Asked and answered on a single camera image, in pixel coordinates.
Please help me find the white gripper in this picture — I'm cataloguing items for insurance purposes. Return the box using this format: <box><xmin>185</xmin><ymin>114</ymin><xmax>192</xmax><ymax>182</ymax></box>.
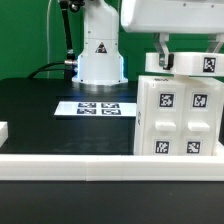
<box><xmin>121</xmin><ymin>0</ymin><xmax>224</xmax><ymax>70</ymax></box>

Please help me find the white cabinet top block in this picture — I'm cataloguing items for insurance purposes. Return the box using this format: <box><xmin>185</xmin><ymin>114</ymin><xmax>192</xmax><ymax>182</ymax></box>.
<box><xmin>145</xmin><ymin>52</ymin><xmax>224</xmax><ymax>77</ymax></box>

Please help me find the white cabinet door panel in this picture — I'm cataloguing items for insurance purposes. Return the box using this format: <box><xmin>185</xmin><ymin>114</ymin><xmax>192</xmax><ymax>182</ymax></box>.
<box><xmin>144</xmin><ymin>80</ymin><xmax>185</xmax><ymax>156</ymax></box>

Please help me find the white cabinet body box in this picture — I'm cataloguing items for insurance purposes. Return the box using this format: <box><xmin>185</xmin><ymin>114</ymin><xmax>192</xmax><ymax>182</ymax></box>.
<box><xmin>134</xmin><ymin>76</ymin><xmax>224</xmax><ymax>156</ymax></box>

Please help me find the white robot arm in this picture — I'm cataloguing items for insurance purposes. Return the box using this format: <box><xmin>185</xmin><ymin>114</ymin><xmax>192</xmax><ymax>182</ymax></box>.
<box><xmin>76</xmin><ymin>0</ymin><xmax>224</xmax><ymax>85</ymax></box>

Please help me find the white marker base sheet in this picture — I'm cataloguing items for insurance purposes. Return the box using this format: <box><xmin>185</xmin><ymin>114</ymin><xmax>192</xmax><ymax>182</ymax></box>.
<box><xmin>54</xmin><ymin>101</ymin><xmax>136</xmax><ymax>117</ymax></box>

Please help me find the white U-shaped fence frame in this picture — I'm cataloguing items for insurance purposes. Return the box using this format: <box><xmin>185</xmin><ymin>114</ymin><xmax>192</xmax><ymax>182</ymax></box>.
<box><xmin>0</xmin><ymin>121</ymin><xmax>224</xmax><ymax>182</ymax></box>

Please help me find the black cable bundle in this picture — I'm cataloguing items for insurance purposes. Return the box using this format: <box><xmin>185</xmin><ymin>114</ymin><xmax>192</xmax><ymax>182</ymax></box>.
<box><xmin>27</xmin><ymin>61</ymin><xmax>74</xmax><ymax>80</ymax></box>

